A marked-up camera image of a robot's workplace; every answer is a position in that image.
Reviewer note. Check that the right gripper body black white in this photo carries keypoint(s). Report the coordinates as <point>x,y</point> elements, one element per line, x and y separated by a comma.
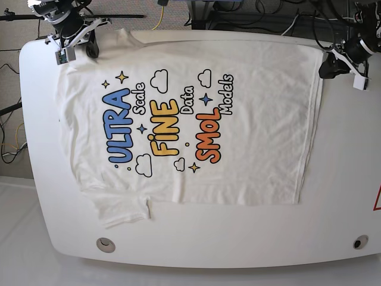
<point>70,33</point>

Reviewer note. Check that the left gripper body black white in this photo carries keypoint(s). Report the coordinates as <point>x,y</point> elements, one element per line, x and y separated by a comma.
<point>355,53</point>

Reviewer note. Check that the white printed T-shirt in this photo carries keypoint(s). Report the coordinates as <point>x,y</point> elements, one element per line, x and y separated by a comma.
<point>204,122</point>

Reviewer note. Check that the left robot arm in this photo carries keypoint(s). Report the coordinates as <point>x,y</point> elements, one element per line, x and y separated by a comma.
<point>365,25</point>

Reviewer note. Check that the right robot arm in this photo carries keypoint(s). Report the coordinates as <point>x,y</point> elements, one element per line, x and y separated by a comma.
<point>55,12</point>

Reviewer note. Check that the black tripod bar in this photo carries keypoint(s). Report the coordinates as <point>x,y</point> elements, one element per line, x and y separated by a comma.
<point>14,17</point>

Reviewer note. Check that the table grommet right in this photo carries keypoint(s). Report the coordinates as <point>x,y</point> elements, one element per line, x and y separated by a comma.
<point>360,242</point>

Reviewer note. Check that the table grommet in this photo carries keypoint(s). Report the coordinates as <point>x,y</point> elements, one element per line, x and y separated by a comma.
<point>360,242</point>
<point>105,245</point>

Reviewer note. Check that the table grommet left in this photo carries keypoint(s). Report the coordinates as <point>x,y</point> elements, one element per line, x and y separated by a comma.
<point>105,245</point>

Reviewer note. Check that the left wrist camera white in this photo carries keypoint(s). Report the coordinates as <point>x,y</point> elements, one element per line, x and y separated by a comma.
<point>360,82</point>

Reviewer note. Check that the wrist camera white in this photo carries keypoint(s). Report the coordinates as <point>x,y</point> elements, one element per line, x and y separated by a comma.
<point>360,82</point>
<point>65,55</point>

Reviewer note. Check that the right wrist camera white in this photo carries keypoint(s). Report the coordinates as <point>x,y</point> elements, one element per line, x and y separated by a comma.
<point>65,55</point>

